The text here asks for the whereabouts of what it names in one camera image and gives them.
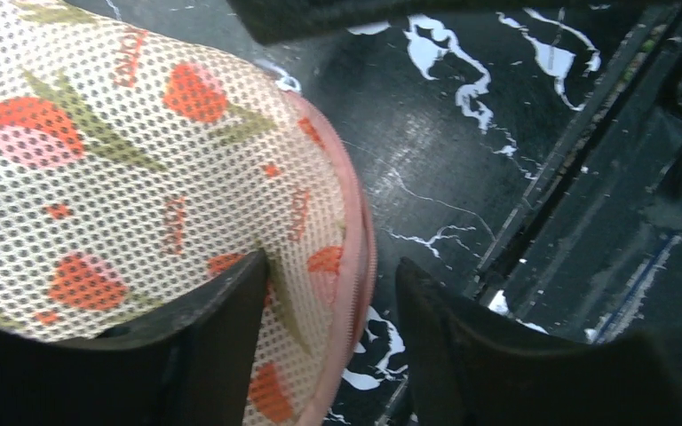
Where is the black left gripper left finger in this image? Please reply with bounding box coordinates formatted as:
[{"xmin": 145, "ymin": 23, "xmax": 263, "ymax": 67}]
[{"xmin": 0, "ymin": 251, "xmax": 268, "ymax": 425}]

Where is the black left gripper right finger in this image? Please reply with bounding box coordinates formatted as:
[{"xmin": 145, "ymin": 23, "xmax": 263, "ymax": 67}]
[{"xmin": 395, "ymin": 258, "xmax": 682, "ymax": 425}]

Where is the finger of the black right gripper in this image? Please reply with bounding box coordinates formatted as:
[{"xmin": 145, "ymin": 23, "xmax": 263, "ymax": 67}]
[{"xmin": 228, "ymin": 0, "xmax": 590, "ymax": 44}]

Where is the floral mesh laundry bag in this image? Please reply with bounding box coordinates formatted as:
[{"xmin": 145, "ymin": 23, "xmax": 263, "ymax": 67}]
[{"xmin": 0, "ymin": 1, "xmax": 377, "ymax": 425}]

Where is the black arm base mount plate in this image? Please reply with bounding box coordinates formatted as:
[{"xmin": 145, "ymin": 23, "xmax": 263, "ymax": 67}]
[{"xmin": 466, "ymin": 3, "xmax": 682, "ymax": 343}]

